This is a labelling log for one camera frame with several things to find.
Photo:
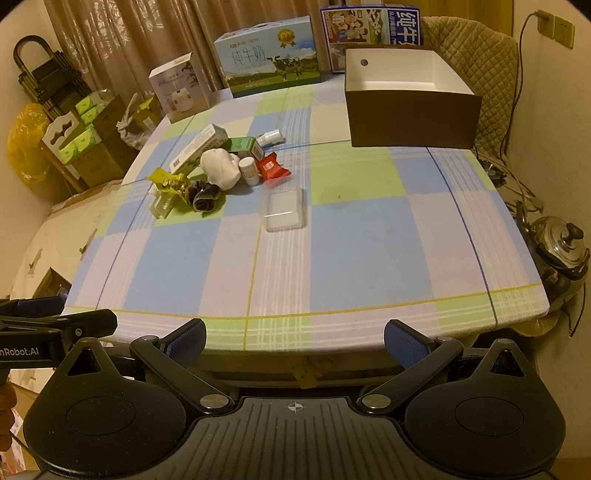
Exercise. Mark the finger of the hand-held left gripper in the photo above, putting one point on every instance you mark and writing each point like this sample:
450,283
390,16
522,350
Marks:
39,306
87,323

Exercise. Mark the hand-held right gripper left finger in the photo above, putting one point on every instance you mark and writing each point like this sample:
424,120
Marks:
187,342

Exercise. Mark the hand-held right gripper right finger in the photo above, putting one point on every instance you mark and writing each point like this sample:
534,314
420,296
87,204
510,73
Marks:
406,344

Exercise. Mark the white hair clip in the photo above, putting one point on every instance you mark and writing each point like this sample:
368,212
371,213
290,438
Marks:
165,203

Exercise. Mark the dark scrunchie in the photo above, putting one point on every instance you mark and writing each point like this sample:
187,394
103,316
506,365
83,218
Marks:
203,196

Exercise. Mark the clear plastic case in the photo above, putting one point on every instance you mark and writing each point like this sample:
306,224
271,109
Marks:
284,210

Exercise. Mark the white pill bottle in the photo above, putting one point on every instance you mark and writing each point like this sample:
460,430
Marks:
249,170

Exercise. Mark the long white green box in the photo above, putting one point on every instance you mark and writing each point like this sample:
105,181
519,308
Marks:
196,147

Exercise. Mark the red snack packet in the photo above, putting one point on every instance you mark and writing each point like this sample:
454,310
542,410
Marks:
272,167

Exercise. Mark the green medicine box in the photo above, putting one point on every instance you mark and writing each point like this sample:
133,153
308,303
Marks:
244,145

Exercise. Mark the white blue tube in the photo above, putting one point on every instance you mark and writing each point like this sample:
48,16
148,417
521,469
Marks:
270,137

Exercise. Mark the brown cardboard box white inside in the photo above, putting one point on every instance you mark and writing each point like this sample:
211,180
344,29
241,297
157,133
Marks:
406,74

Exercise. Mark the person's left hand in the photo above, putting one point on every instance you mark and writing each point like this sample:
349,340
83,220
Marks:
5,415

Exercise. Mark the brown cardboard carton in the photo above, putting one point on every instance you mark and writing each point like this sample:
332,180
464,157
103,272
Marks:
104,157

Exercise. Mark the yellow plastic bag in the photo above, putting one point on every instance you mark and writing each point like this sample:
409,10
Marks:
27,143

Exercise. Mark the white cutout cardboard holder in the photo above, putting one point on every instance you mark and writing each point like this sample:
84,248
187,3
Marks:
60,134

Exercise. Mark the stainless steel pot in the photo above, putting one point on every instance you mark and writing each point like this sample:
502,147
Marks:
561,249

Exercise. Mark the stack of green tissue packs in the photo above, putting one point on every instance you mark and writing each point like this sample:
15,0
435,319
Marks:
85,120

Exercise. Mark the small black fan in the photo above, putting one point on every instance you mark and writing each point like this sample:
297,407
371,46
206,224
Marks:
489,170

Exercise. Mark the clear plastic bag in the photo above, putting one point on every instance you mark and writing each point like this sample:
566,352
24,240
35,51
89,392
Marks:
138,122

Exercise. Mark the black folding trolley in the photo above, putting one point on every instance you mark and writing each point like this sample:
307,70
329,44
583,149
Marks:
44,78

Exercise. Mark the white appliance box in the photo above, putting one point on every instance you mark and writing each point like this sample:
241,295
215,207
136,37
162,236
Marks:
182,90

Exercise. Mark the beige quilted chair cover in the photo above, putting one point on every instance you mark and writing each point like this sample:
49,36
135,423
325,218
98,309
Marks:
480,78

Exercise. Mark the brown patterned curtain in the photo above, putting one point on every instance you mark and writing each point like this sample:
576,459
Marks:
138,32

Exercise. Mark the light blue cow milk carton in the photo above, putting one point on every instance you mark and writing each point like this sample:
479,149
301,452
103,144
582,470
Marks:
270,60

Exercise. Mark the blue cartoon milk carton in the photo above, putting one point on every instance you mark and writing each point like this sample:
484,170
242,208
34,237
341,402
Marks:
360,27

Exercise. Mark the golden curtain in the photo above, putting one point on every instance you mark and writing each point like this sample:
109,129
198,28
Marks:
443,11

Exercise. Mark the wall socket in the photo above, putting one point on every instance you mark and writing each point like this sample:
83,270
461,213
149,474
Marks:
556,28

